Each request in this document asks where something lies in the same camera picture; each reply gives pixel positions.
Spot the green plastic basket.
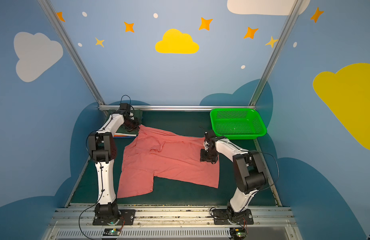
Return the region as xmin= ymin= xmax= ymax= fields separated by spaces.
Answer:
xmin=210 ymin=108 xmax=267 ymax=140

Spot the right aluminium frame post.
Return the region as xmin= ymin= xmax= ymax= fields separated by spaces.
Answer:
xmin=248 ymin=0 xmax=305 ymax=108

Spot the left aluminium frame post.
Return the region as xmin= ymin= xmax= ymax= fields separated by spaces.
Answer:
xmin=38 ymin=0 xmax=106 ymax=105

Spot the aluminium frame post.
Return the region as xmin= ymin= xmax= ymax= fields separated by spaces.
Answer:
xmin=248 ymin=0 xmax=305 ymax=108
xmin=38 ymin=0 xmax=106 ymax=105

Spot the aluminium front rail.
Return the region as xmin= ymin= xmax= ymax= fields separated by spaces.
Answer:
xmin=42 ymin=204 xmax=302 ymax=240

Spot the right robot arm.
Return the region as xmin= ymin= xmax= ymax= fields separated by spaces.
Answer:
xmin=200 ymin=130 xmax=268 ymax=223

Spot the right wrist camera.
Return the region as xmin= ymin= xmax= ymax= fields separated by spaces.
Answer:
xmin=204 ymin=140 xmax=210 ymax=151

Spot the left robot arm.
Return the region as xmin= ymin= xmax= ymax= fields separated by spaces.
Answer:
xmin=87 ymin=103 xmax=140 ymax=226

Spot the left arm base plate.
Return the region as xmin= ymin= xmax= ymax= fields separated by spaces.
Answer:
xmin=92 ymin=209 xmax=136 ymax=226

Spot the controller board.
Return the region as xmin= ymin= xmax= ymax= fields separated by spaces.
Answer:
xmin=229 ymin=228 xmax=247 ymax=240
xmin=103 ymin=228 xmax=122 ymax=237

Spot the rear aluminium frame bar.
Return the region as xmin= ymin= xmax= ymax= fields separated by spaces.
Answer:
xmin=98 ymin=104 xmax=256 ymax=112

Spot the right controller board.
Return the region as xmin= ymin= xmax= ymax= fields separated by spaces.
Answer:
xmin=229 ymin=228 xmax=247 ymax=240

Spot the left controller board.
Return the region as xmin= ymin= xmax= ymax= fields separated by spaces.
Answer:
xmin=103 ymin=228 xmax=122 ymax=237

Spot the folded blue t-shirt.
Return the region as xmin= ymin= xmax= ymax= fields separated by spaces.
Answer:
xmin=114 ymin=135 xmax=137 ymax=138

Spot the pink red t-shirt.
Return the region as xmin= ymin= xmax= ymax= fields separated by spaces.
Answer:
xmin=117 ymin=126 xmax=220 ymax=199

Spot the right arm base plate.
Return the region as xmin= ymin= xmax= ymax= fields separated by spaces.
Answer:
xmin=209 ymin=208 xmax=254 ymax=226

